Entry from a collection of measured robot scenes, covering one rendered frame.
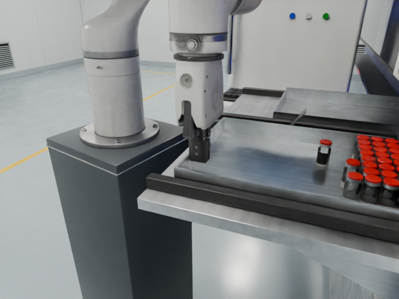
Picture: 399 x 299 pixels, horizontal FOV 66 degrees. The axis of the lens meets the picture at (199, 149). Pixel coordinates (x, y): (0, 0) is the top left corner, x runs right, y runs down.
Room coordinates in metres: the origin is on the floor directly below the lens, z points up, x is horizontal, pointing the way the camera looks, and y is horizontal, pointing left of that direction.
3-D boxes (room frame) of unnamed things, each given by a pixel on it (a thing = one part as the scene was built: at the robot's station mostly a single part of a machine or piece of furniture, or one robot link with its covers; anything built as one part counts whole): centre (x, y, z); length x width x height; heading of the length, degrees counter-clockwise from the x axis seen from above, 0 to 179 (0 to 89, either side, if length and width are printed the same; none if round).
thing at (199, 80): (0.47, 0.00, 1.03); 0.10 x 0.07 x 0.11; 159
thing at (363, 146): (0.44, -0.27, 0.90); 0.18 x 0.02 x 0.05; 159
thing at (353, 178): (0.37, -0.22, 0.90); 0.02 x 0.02 x 0.05
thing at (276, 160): (0.48, -0.17, 0.90); 0.34 x 0.26 x 0.04; 69
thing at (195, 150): (0.45, 0.01, 0.94); 0.03 x 0.03 x 0.07; 69
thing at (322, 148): (0.49, -0.22, 0.90); 0.02 x 0.02 x 0.04
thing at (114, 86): (0.70, 0.19, 0.95); 0.19 x 0.19 x 0.18
